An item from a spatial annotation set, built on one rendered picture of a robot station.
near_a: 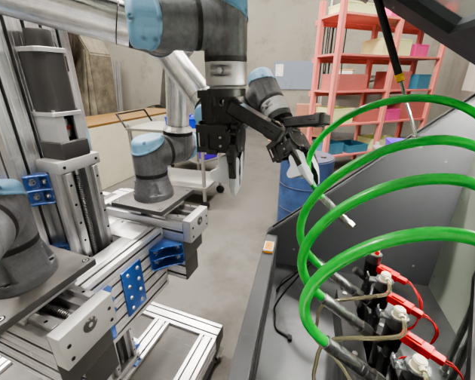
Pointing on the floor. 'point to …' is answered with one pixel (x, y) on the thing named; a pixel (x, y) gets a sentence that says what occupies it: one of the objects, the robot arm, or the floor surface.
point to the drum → (298, 194)
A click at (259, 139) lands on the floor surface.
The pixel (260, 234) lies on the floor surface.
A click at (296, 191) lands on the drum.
